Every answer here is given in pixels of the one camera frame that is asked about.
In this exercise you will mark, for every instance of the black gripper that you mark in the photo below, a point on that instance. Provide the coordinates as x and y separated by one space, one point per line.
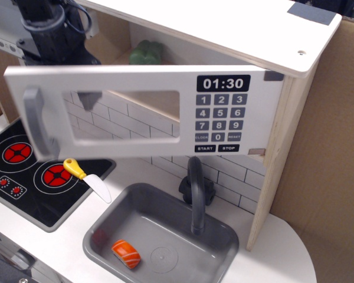
60 42

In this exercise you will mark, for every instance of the white toy microwave door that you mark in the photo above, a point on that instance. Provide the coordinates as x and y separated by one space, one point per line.
146 110

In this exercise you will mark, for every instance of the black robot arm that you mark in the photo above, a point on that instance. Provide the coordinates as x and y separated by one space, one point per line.
36 11

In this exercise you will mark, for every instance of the wooden microwave cabinet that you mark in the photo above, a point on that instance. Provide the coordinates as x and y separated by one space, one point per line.
258 32

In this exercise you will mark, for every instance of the green toy vegetable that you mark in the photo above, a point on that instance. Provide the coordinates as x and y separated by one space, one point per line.
146 53

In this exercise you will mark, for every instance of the black toy stove top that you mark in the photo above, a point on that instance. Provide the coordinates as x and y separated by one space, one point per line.
44 193

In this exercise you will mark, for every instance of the grey range hood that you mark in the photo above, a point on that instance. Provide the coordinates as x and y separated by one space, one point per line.
12 31

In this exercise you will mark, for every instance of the grey toy sink basin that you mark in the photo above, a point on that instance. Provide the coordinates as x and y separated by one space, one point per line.
158 226

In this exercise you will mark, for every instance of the dark grey toy faucet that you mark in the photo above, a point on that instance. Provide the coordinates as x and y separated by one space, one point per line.
198 193

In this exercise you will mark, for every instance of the orange salmon sushi toy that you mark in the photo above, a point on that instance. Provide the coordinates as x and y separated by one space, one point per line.
126 253

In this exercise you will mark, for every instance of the grey oven front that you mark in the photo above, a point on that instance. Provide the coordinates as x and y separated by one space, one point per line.
16 262

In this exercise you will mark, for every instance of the grey tape patch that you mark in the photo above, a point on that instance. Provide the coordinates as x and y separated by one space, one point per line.
311 13

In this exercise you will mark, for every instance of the brown cardboard panel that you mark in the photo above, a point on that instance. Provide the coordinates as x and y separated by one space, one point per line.
315 195

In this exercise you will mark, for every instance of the yellow handled toy knife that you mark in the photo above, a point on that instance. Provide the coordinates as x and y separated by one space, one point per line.
94 182

